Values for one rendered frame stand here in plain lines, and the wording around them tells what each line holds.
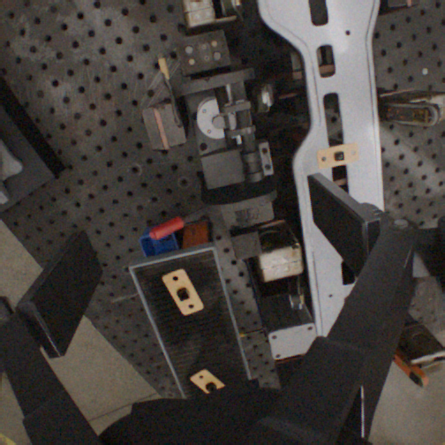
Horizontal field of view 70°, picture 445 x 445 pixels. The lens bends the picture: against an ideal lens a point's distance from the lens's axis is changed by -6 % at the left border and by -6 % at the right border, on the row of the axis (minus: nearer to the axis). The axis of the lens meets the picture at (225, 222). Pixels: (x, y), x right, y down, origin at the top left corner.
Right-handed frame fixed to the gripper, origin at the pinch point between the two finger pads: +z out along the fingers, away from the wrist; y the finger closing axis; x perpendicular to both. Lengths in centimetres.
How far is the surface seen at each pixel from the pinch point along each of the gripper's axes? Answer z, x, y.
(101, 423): 146, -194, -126
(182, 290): 29.4, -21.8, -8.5
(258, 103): 35.9, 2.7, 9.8
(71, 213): 76, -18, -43
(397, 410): 146, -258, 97
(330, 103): 59, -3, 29
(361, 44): 46, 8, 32
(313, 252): 46, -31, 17
